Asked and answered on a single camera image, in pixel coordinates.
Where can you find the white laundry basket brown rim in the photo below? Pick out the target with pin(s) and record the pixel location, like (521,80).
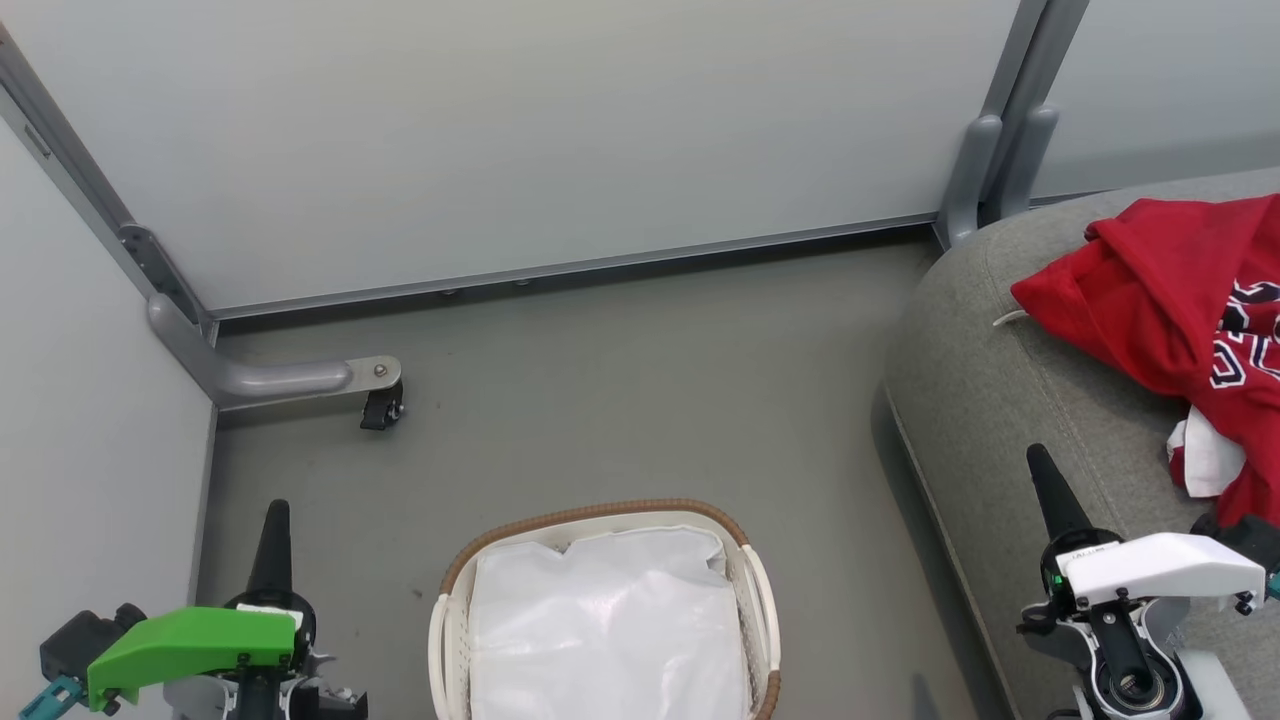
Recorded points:
(452,620)

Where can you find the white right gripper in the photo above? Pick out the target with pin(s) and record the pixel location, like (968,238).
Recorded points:
(1150,570)

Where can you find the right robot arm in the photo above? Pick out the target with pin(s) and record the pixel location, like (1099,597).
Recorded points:
(1195,685)

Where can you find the white basket liner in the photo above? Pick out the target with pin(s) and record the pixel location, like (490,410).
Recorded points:
(610,630)

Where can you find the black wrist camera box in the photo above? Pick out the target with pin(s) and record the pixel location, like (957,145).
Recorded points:
(85,640)
(1245,540)

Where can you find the grey partition corner post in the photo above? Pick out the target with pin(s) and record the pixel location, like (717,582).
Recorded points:
(70,150)

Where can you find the black caster wheel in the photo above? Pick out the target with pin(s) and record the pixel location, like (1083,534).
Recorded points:
(381,408)

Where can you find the grey curved partition leg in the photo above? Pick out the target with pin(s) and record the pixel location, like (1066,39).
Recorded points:
(260,380)

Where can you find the grey partition upright post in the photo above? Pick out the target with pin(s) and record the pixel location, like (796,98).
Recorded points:
(1030,55)

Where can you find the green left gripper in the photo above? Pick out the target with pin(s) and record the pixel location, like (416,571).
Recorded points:
(190,650)

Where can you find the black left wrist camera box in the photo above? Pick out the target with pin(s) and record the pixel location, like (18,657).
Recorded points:
(85,640)

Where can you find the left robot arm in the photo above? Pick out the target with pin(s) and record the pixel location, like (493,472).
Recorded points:
(300,698)

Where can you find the aluminium partition bottom rail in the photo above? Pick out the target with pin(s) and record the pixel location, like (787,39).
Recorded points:
(570,268)

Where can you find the grey upright partition foot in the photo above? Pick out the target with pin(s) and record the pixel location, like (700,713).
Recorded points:
(968,175)
(1028,160)

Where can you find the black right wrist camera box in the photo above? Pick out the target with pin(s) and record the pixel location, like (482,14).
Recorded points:
(1245,540)

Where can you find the red jersey shirt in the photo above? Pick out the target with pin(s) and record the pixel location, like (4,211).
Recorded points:
(1150,290)

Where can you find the grey fabric sofa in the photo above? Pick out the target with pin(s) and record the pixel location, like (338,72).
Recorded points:
(1000,400)

